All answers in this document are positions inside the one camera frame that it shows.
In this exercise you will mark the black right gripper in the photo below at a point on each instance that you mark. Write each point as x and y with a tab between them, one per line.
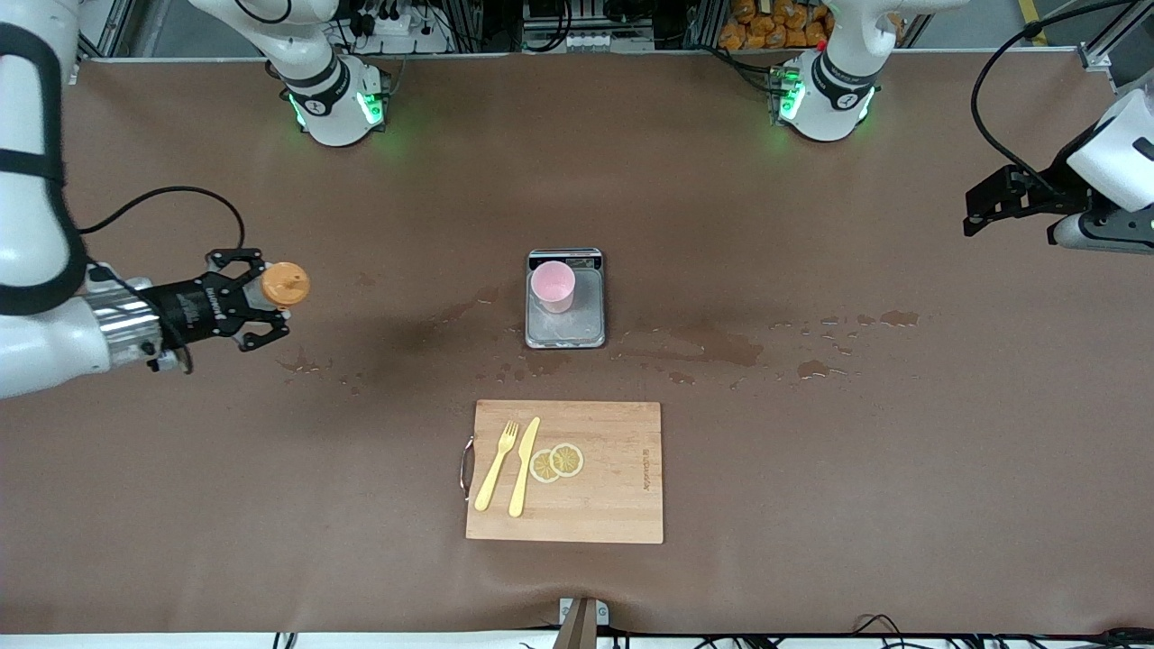
185	307

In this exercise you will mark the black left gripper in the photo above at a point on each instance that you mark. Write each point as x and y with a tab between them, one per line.
1051	186

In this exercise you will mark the clear sauce bottle orange cap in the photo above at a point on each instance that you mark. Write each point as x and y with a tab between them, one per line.
285	285

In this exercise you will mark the pink plastic cup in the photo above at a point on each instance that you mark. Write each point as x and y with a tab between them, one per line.
552	287

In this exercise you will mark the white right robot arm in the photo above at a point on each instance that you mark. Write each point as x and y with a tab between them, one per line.
27	180

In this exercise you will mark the orange snack bag pile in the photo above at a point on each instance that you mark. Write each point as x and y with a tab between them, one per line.
775	22

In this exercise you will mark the yellow plastic fork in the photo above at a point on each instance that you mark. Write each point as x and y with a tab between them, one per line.
494	469

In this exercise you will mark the white power strip with plugs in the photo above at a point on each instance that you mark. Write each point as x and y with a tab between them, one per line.
397	25

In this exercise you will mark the yellow plastic knife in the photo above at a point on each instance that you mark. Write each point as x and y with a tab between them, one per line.
523	469

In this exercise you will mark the lemon slice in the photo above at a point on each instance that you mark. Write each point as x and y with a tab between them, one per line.
568	458
541	469

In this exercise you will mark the silver kitchen scale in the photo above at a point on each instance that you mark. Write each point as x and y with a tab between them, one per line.
586	324

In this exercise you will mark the brown table cover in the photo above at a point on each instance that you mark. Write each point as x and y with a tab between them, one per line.
577	162

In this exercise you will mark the wooden cutting board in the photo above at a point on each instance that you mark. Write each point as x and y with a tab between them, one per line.
613	487

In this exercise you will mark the metal camera mount clamp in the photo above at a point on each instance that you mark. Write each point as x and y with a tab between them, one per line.
581	622

